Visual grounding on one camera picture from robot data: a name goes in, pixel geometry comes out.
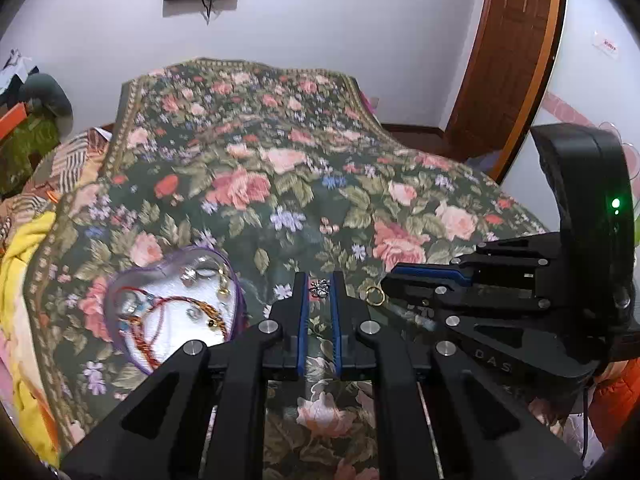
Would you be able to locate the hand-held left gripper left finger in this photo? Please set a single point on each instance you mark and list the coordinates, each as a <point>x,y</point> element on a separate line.
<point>301,320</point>

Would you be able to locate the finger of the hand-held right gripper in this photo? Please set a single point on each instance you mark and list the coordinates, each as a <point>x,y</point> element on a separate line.
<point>425,292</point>
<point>430,272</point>

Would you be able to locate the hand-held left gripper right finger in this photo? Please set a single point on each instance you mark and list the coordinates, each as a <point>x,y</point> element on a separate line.
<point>336,320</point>

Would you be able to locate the silver flower earring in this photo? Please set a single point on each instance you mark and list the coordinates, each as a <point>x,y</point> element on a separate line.
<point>319,288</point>

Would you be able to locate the gold earring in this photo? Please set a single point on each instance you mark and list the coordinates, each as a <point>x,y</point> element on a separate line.
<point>223,287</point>

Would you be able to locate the purple heart-shaped tin box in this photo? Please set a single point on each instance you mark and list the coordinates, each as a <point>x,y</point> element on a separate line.
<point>175,290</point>

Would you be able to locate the white sliding wardrobe door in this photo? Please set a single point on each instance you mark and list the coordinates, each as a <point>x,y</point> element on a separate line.
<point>595,85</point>

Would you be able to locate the red and white sticker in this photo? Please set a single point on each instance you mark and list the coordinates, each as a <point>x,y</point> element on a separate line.
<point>606,46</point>

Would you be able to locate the brown wooden door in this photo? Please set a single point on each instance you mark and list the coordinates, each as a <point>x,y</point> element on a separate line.
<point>505,60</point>

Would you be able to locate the floral blanket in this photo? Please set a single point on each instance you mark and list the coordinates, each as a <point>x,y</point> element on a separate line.
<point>280,170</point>

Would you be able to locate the orange jacket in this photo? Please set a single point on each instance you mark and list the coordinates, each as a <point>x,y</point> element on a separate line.
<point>620,400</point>

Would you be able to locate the yellow blanket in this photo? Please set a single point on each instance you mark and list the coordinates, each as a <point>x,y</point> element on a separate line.
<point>25,280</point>

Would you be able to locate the striped patchwork quilt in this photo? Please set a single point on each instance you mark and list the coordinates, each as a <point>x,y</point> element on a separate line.
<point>65,160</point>

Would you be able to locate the green patterned cloth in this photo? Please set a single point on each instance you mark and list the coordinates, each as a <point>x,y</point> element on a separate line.
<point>25,155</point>

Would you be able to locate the dark grey jacket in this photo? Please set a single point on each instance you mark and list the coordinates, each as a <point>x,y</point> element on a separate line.
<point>47,95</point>

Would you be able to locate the orange box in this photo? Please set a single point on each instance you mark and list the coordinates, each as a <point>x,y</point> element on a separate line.
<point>12,120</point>

